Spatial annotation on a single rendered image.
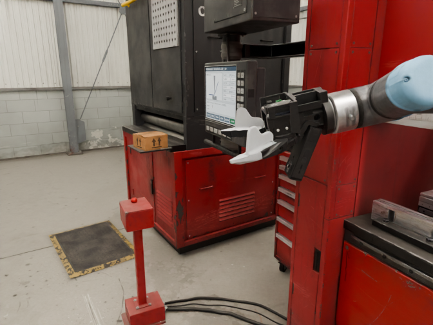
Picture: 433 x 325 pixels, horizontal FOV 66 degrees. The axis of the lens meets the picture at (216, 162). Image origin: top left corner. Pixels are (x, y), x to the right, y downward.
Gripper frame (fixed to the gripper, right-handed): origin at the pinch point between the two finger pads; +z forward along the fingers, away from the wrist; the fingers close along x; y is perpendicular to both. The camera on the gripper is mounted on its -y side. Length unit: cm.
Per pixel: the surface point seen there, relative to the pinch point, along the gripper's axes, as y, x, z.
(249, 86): -8, -76, -17
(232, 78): -6, -88, -12
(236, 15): 18, -95, -19
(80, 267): -143, -160, 132
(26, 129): -112, -559, 344
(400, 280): -90, -38, -59
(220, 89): -12, -99, -6
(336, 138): -38, -73, -50
